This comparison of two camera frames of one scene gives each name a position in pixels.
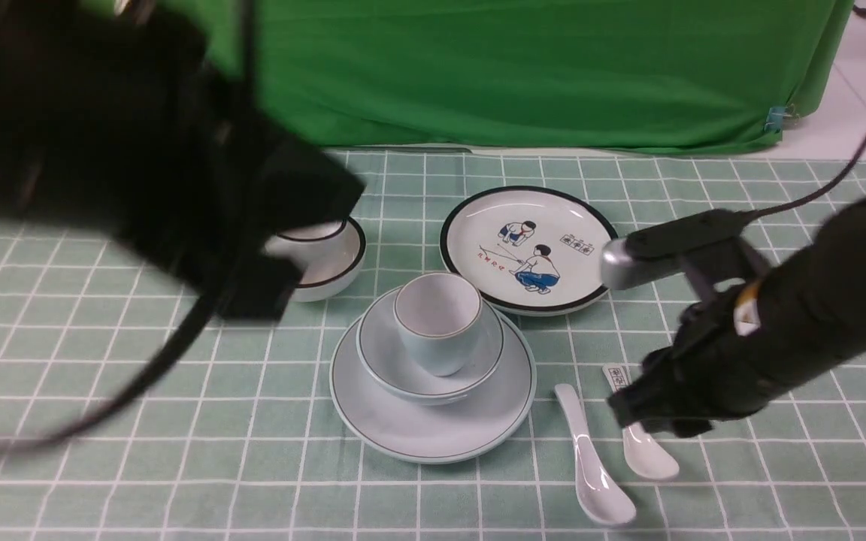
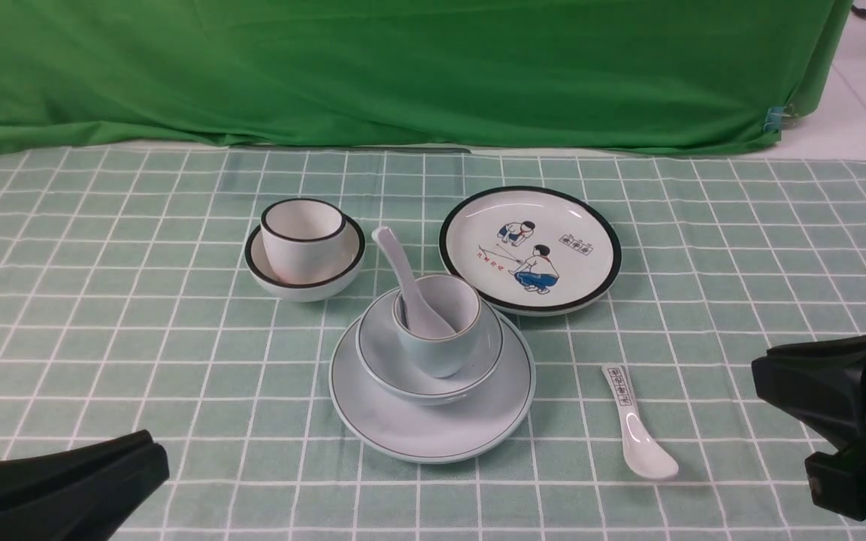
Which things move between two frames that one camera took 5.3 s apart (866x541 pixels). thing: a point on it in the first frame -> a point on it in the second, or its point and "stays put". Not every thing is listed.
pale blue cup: [439, 312] stays put
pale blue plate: [384, 427] stays put
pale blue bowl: [387, 366] stays put
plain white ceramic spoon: [601, 493] -> [416, 321]
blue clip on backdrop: [774, 119] stays put
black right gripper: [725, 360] -> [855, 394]
